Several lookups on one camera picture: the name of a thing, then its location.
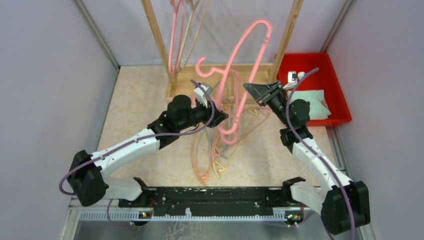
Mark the red plastic bin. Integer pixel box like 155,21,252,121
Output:
276,52,352,127

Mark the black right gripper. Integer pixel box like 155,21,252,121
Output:
243,80,292,128

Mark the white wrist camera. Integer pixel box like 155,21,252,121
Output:
192,82,213,108
283,71,306,90

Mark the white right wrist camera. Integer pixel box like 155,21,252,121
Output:
283,71,306,90

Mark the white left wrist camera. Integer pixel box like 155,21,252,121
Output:
192,82,213,108

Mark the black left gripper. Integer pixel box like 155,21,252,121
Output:
178,96,230,132

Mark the thin pink wire hanger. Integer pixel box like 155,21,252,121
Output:
211,105,273,160

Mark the large pink plastic hanger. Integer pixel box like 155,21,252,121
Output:
168,0,185,74

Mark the wooden hanger rack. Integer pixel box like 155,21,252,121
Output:
141,0,304,106

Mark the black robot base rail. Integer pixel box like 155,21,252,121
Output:
79,186,316,223

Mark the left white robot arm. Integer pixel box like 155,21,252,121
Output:
65,95,229,207

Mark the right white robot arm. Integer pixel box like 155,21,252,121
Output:
243,81,371,235

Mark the pale green cloth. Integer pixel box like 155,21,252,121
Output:
290,90,332,120

